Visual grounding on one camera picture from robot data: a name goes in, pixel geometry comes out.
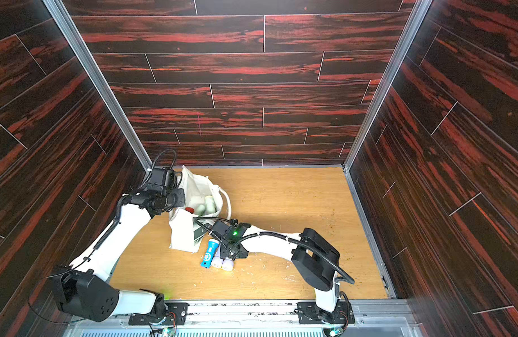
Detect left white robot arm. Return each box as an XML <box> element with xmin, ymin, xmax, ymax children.
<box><xmin>50</xmin><ymin>188</ymin><xmax>185</xmax><ymax>324</ymax></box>

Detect aluminium front rail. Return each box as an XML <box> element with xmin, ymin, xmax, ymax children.
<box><xmin>64</xmin><ymin>300</ymin><xmax>425</xmax><ymax>336</ymax></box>

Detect blue flashlight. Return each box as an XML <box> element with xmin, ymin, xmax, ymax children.
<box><xmin>201</xmin><ymin>239</ymin><xmax>220</xmax><ymax>269</ymax></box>

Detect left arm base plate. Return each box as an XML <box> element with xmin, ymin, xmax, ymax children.
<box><xmin>128</xmin><ymin>301</ymin><xmax>189</xmax><ymax>327</ymax></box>

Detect white floral canvas tote bag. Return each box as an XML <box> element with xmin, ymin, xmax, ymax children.
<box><xmin>169</xmin><ymin>167</ymin><xmax>232</xmax><ymax>253</ymax></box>

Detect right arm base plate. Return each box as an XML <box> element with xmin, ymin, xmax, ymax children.
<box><xmin>294</xmin><ymin>300</ymin><xmax>355</xmax><ymax>325</ymax></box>

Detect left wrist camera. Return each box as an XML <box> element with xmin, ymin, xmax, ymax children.
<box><xmin>145</xmin><ymin>167</ymin><xmax>177</xmax><ymax>191</ymax></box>

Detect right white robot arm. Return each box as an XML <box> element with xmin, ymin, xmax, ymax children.
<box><xmin>193</xmin><ymin>216</ymin><xmax>355</xmax><ymax>324</ymax></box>

